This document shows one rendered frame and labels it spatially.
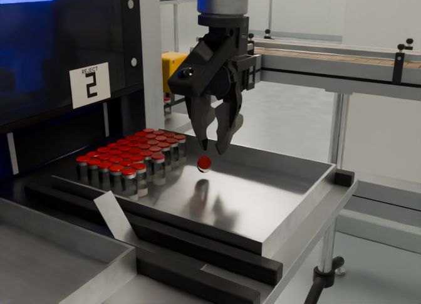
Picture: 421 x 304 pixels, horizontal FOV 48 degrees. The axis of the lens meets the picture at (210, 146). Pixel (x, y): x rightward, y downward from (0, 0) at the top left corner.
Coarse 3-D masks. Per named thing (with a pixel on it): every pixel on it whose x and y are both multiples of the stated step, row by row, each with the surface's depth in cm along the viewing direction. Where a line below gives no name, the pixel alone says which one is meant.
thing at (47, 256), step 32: (0, 224) 62; (32, 224) 59; (64, 224) 55; (0, 256) 55; (32, 256) 55; (64, 256) 55; (96, 256) 54; (128, 256) 50; (0, 288) 49; (32, 288) 49; (64, 288) 49; (96, 288) 46
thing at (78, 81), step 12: (72, 72) 72; (84, 72) 74; (96, 72) 77; (108, 72) 79; (72, 84) 73; (84, 84) 75; (96, 84) 77; (108, 84) 80; (72, 96) 73; (84, 96) 75; (96, 96) 78; (108, 96) 80
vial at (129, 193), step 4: (128, 168) 67; (124, 172) 66; (128, 172) 66; (132, 172) 66; (124, 176) 66; (128, 176) 66; (132, 176) 66; (124, 180) 66; (128, 180) 66; (132, 180) 66; (136, 180) 67; (124, 184) 66; (128, 184) 66; (132, 184) 66; (136, 184) 67; (124, 188) 67; (128, 188) 66; (132, 188) 66; (136, 188) 67; (124, 192) 67; (128, 192) 67; (132, 192) 67; (136, 192) 67; (124, 196) 67; (128, 196) 67; (132, 196) 67; (136, 196) 67; (136, 200) 68
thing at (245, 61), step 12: (204, 24) 67; (216, 24) 66; (228, 24) 66; (240, 24) 67; (240, 36) 72; (240, 48) 72; (228, 60) 70; (240, 60) 70; (252, 60) 73; (228, 72) 68; (240, 72) 73; (216, 84) 70; (228, 84) 69; (240, 84) 74; (252, 84) 75; (204, 96) 73; (216, 96) 71
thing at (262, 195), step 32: (160, 128) 88; (192, 160) 82; (224, 160) 82; (256, 160) 79; (288, 160) 76; (96, 192) 64; (160, 192) 70; (192, 192) 70; (224, 192) 70; (256, 192) 70; (288, 192) 70; (320, 192) 67; (192, 224) 56; (224, 224) 62; (256, 224) 62; (288, 224) 58
